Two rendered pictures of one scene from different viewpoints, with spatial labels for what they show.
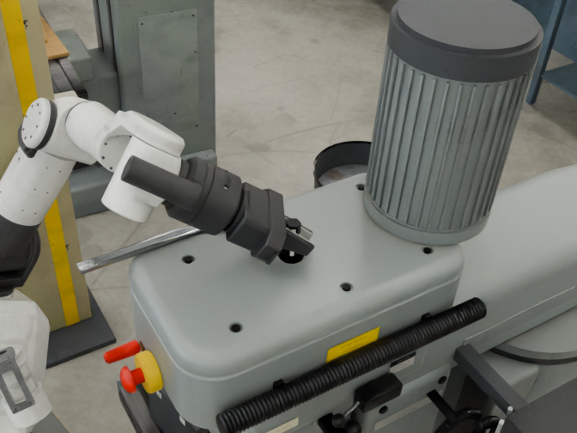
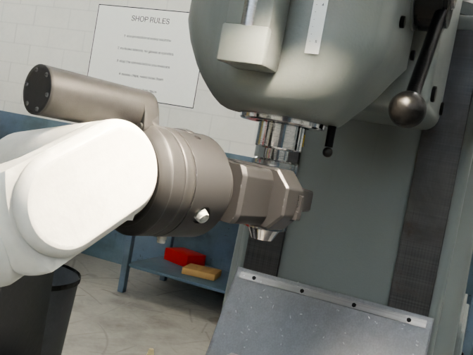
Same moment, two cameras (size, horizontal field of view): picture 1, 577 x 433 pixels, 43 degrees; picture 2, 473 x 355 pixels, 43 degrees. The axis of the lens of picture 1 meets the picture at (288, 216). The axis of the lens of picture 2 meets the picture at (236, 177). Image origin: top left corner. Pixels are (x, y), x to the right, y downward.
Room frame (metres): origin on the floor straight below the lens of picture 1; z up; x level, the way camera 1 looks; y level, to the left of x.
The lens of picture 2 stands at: (0.31, 0.35, 1.28)
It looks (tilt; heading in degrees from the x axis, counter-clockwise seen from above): 3 degrees down; 326
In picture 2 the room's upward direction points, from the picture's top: 10 degrees clockwise
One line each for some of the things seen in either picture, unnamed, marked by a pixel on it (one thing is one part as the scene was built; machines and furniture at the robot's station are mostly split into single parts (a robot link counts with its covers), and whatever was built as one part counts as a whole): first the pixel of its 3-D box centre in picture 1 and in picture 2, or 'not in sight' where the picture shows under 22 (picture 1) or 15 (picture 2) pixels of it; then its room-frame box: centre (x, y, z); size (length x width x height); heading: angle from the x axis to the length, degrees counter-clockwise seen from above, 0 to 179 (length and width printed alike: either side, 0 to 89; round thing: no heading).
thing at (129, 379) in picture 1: (133, 378); not in sight; (0.65, 0.20, 1.76); 0.04 x 0.03 x 0.04; 34
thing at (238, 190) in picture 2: not in sight; (206, 189); (0.76, 0.08, 1.23); 0.13 x 0.12 x 0.10; 16
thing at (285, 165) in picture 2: not in sight; (274, 164); (0.79, -0.01, 1.26); 0.05 x 0.05 x 0.01
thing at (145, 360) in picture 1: (148, 371); not in sight; (0.66, 0.18, 1.76); 0.06 x 0.02 x 0.06; 34
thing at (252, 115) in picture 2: not in sight; (283, 120); (0.79, -0.01, 1.31); 0.09 x 0.09 x 0.01
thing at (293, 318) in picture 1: (296, 289); not in sight; (0.79, -0.02, 1.81); 0.47 x 0.26 x 0.16; 124
